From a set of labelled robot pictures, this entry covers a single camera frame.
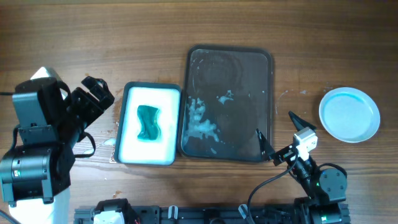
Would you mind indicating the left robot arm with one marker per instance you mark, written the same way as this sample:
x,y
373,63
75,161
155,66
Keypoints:
x,y
35,172

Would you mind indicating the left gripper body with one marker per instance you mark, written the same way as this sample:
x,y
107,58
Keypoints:
x,y
83,107

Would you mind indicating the green yellow sponge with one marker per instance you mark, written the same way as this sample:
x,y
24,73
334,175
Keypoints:
x,y
148,118

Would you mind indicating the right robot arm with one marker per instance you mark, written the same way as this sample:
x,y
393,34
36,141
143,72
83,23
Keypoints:
x,y
325,184

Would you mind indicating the dark brown serving tray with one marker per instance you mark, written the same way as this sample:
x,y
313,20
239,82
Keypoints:
x,y
227,96

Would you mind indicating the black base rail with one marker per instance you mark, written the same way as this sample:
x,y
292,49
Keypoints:
x,y
121,211

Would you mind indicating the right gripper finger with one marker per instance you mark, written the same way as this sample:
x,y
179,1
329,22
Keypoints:
x,y
300,123
267,151

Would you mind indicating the white plate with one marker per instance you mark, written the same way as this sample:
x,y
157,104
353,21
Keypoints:
x,y
349,115

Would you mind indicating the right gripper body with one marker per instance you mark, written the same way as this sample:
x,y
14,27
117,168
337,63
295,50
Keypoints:
x,y
284,154

